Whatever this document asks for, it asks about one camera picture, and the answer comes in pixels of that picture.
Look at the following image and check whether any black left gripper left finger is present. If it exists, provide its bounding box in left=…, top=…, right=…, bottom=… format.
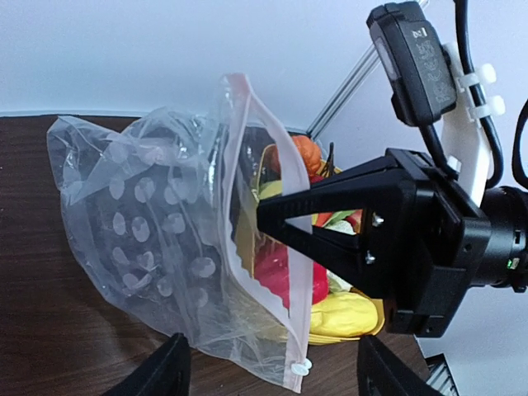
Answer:
left=104, top=333, right=191, bottom=396

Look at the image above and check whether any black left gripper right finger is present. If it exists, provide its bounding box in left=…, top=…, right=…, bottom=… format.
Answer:
left=356, top=335, right=441, bottom=396

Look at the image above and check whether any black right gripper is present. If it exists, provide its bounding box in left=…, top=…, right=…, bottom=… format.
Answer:
left=257, top=148, right=527, bottom=337

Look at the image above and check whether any yellow toy bell pepper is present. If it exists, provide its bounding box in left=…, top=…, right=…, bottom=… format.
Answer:
left=310, top=291, right=379, bottom=337

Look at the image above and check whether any red toy bell pepper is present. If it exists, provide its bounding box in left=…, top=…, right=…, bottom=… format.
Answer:
left=253, top=245, right=329, bottom=309

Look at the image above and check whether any clear zip top bag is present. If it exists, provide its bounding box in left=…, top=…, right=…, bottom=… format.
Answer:
left=47, top=73, right=313, bottom=392

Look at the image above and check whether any orange toy pumpkin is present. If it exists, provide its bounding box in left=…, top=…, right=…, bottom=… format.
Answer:
left=291, top=135, right=322, bottom=177

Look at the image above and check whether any yellow plastic basket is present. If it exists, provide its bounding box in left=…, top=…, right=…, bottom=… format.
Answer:
left=235, top=136, right=385, bottom=345

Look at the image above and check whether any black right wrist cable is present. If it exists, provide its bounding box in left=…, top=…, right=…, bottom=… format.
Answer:
left=420, top=0, right=528, bottom=191

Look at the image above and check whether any right aluminium frame post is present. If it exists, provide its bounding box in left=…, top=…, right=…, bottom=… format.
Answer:
left=306, top=44, right=380, bottom=139

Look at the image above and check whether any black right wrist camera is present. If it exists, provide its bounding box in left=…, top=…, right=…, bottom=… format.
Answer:
left=366, top=1, right=456, bottom=127

